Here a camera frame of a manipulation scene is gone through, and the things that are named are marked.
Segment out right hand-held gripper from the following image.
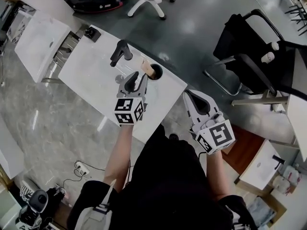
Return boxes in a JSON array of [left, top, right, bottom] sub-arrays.
[[183, 89, 236, 155]]

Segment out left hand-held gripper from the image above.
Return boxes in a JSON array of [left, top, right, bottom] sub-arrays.
[[114, 71, 148, 127]]

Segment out white cup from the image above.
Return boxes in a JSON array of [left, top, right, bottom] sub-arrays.
[[147, 64, 164, 81]]

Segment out person's left forearm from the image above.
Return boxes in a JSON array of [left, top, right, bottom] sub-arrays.
[[103, 125, 134, 192]]

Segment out person's right forearm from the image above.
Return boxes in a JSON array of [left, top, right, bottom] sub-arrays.
[[205, 151, 231, 201]]

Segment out white sink vanity grey cabinet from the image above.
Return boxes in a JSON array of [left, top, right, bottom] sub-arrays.
[[58, 24, 189, 144]]

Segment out tall black faucet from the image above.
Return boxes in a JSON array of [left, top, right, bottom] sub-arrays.
[[109, 39, 134, 68]]

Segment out black square holder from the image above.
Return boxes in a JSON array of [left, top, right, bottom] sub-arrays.
[[83, 26, 102, 43]]

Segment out black folding chair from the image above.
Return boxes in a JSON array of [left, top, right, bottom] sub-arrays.
[[203, 8, 307, 104]]

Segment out brown vanity white basin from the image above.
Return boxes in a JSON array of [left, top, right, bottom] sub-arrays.
[[221, 124, 286, 192]]

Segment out person's black clothing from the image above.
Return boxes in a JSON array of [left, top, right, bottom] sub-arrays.
[[67, 125, 259, 230]]

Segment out small black faucet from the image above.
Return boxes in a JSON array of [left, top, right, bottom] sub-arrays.
[[272, 154, 286, 170]]

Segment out white power strip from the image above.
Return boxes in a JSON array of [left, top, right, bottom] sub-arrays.
[[74, 160, 91, 175]]

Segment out long white desk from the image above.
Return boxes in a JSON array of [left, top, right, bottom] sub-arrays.
[[231, 48, 307, 151]]

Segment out clear plastic bags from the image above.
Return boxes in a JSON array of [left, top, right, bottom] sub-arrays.
[[272, 164, 303, 196]]

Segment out cardboard box with plastic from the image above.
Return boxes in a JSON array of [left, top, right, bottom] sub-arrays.
[[246, 195, 288, 228]]

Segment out marble patterned counter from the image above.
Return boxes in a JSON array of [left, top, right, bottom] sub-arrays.
[[5, 3, 37, 44]]

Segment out grey rounded device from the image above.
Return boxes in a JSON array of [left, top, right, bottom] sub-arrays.
[[28, 189, 49, 213]]

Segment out white basin on metal frame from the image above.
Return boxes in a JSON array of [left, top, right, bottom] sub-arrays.
[[13, 10, 81, 84]]

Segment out black floor cable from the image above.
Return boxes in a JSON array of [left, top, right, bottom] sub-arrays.
[[61, 167, 106, 189]]

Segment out grey harness strap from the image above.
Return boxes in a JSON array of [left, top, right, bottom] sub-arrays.
[[74, 179, 116, 230], [223, 204, 252, 230]]

